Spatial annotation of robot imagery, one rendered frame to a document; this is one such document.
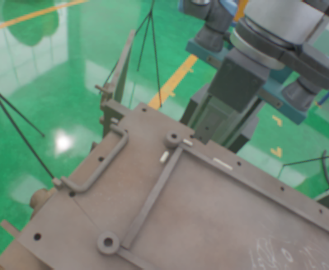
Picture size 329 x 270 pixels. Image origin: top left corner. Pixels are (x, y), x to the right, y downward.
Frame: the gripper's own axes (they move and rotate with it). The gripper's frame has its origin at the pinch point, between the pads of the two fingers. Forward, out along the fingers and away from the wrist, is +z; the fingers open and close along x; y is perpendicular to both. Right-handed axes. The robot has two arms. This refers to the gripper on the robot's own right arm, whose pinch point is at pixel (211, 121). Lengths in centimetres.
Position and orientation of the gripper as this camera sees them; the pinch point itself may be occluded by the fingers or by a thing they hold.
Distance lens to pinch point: 33.6
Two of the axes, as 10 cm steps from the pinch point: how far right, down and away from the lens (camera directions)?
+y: -8.1, -5.6, 1.5
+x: -5.2, 5.7, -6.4
